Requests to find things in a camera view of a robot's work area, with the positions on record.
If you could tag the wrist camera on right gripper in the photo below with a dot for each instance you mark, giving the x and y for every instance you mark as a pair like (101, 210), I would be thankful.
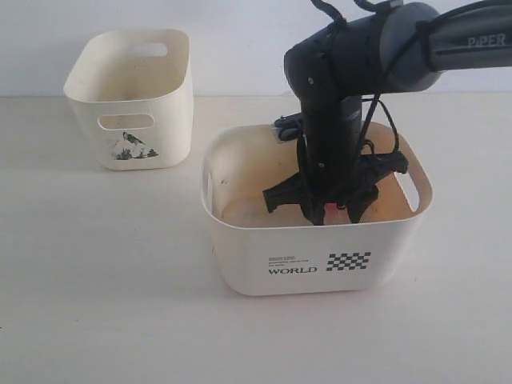
(287, 128)

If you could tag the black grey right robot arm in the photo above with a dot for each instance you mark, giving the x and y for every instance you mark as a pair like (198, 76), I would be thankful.
(396, 48)

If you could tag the red object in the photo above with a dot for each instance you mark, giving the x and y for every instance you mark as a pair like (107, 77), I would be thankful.
(335, 215)

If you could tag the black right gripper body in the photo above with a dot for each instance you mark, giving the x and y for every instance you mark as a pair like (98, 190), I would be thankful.
(370, 170)

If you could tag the cream plastic storage bin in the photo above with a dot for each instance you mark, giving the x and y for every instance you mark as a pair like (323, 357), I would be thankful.
(131, 92)
(260, 253)

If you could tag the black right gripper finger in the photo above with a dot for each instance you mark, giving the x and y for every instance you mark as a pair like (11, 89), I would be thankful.
(313, 210)
(359, 202)

